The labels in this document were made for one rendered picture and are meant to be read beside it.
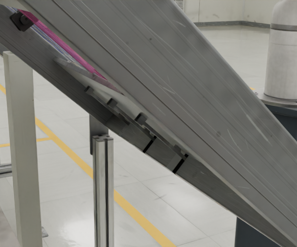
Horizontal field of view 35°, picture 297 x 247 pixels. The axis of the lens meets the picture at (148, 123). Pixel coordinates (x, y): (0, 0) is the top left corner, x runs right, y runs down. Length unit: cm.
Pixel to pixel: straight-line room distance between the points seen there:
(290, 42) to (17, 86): 70
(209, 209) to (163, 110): 188
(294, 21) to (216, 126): 90
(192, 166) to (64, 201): 149
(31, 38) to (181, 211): 136
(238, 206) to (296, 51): 62
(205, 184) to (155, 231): 124
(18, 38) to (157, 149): 35
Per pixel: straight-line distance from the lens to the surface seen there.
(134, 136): 95
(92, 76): 80
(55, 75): 100
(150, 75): 29
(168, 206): 218
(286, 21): 122
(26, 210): 138
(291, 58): 123
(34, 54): 98
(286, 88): 124
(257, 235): 139
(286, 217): 42
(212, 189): 74
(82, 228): 201
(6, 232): 79
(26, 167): 132
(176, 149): 80
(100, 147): 110
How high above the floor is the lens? 101
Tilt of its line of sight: 17 degrees down
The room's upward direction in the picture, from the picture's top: 1 degrees clockwise
